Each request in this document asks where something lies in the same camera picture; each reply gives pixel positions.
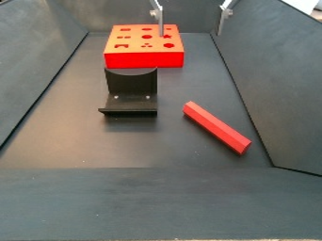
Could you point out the red hexagonal prism bar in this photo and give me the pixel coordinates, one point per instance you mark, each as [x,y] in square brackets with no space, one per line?
[234,140]

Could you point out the black curved holder stand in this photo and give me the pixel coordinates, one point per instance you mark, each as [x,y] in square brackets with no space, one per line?
[133,92]

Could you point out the red shape sorter board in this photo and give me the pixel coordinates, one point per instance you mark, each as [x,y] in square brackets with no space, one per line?
[137,46]

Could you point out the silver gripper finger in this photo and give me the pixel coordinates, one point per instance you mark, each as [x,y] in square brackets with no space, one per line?
[226,13]
[157,13]

